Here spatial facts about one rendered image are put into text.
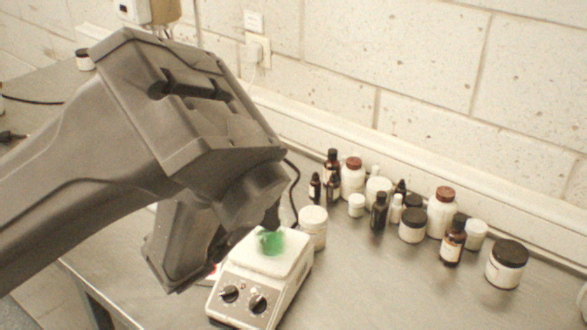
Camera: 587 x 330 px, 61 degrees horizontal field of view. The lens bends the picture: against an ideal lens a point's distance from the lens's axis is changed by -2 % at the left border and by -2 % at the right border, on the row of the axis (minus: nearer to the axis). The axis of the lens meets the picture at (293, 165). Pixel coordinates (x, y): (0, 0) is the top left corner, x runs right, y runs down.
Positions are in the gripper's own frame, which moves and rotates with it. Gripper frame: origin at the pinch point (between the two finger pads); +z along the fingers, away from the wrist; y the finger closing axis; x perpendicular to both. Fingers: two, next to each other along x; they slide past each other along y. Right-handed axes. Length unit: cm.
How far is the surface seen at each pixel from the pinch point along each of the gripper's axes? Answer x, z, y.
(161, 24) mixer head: -12.6, 18.2, 38.8
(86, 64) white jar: 24, 50, 109
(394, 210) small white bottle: 22.5, 26.7, -13.1
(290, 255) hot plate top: 17.2, -0.4, -2.5
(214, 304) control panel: 22.5, -13.0, 5.9
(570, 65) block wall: -13, 39, -37
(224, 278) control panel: 20.1, -8.9, 6.3
